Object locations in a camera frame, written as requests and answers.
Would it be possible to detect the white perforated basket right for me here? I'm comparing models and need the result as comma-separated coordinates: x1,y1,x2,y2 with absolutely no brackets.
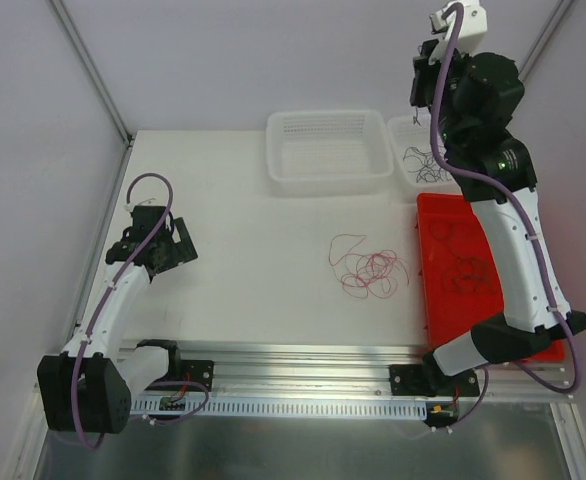
387,113,460,202

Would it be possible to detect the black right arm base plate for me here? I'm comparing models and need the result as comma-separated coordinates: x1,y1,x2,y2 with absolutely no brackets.
389,364,480,398

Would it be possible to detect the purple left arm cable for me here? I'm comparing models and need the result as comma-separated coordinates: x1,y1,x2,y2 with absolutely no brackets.
70,173,177,451

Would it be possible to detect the white perforated basket left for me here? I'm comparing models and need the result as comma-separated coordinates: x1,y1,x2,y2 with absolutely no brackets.
265,109,394,197

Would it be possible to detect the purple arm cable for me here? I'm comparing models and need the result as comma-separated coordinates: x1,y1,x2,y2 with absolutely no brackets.
430,2,584,392
70,173,177,451

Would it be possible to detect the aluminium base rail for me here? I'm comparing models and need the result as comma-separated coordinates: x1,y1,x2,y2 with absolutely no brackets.
35,342,572,401

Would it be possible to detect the white slotted cable duct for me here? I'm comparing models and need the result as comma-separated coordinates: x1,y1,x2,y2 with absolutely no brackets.
131,393,427,421

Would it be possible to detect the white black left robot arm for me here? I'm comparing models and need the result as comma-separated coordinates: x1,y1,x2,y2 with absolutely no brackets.
37,205,198,434

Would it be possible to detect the aluminium frame post right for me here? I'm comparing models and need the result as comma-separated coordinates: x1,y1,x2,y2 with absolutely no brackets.
519,0,577,83

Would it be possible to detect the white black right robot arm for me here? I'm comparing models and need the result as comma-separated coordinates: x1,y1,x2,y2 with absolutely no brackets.
410,40,586,395

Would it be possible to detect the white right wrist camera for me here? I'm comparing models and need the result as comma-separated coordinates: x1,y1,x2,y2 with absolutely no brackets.
428,0,487,65

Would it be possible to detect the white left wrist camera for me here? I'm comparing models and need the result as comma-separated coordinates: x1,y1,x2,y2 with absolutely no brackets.
124,197,156,213

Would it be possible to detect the aluminium frame post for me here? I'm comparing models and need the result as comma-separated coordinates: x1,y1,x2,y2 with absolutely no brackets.
519,0,577,83
46,0,133,146

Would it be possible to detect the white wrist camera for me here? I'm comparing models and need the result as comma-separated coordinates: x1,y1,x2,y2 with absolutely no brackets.
124,197,156,213
428,0,487,65

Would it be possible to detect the aluminium frame post left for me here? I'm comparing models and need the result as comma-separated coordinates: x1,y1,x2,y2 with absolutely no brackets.
46,0,133,146

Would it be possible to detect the red plastic tray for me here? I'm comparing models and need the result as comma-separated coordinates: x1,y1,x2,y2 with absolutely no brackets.
415,192,566,364

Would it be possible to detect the white perforated basket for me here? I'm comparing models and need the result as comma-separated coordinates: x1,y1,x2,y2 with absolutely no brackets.
265,109,394,197
387,113,460,202

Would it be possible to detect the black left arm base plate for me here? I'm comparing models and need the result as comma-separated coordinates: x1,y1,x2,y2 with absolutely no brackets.
174,359,215,390

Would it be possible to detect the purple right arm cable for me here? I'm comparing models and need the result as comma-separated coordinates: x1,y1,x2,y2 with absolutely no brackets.
430,2,584,392

